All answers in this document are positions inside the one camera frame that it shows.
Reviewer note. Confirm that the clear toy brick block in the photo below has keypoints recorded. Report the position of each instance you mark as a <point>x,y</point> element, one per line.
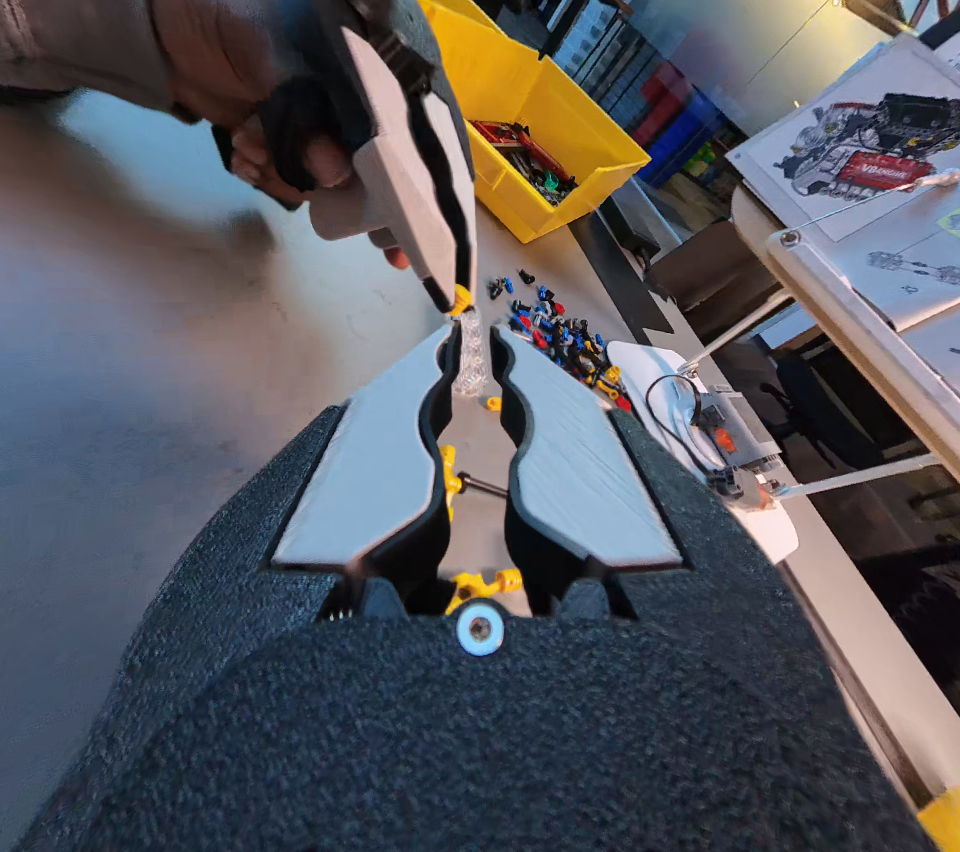
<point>469,353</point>

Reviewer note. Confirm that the person's left hand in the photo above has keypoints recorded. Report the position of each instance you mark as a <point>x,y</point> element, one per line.
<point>217,41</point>

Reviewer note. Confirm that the shelf of coloured storage bins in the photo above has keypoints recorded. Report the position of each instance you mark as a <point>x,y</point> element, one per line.
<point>675,116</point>

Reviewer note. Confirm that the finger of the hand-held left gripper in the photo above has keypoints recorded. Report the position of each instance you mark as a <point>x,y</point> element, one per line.
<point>461,191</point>
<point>405,176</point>

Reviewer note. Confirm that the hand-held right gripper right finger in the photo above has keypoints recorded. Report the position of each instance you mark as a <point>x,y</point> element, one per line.
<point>585,484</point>

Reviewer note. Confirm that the small yellow cylinder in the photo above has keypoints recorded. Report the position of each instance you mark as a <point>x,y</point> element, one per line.
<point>461,299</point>

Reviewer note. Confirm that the yellow plastic bin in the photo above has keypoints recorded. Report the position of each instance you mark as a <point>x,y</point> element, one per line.
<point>943,822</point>
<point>510,86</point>

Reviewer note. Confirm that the yellow piston axle assembly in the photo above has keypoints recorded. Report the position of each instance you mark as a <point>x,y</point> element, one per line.
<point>450,477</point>
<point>472,585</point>

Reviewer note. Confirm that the pile of small toy pieces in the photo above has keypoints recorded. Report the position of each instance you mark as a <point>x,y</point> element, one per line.
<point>562,334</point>

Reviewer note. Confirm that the white book stand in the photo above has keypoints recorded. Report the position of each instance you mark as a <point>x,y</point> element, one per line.
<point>855,334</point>

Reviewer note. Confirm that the grey battery box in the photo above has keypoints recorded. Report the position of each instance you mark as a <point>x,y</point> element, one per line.
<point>739,424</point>

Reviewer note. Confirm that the grey desk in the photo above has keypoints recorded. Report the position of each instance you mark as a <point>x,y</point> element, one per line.
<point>150,417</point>

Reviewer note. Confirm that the grey toy motor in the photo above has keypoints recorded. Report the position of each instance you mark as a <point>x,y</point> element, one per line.
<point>742,488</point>

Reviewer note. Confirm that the heap of red black parts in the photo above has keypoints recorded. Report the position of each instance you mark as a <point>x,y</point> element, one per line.
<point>525,154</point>

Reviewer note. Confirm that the instruction booklet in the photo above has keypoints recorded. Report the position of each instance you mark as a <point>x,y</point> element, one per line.
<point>825,139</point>

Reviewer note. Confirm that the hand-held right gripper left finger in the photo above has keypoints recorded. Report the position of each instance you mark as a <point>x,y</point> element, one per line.
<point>367,484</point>

